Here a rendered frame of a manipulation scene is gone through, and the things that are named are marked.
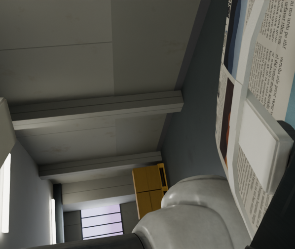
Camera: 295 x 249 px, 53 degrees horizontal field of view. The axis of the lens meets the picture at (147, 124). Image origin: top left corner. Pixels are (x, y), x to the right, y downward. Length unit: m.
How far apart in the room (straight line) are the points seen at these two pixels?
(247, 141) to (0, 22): 3.52
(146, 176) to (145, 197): 0.48
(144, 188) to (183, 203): 6.69
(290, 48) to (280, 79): 0.02
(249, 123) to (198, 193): 0.32
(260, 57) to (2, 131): 0.19
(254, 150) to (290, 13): 0.09
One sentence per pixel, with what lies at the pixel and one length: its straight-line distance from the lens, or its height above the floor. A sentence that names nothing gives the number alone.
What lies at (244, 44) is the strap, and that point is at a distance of 0.17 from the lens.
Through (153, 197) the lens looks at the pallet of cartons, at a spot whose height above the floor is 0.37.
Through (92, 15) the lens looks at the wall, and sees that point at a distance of 3.48.
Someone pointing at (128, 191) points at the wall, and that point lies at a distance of 9.00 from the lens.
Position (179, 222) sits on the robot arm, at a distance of 0.44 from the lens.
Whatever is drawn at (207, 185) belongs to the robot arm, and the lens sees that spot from 0.49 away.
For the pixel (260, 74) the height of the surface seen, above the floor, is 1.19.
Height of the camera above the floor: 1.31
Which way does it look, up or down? 8 degrees down
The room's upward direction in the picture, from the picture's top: 97 degrees counter-clockwise
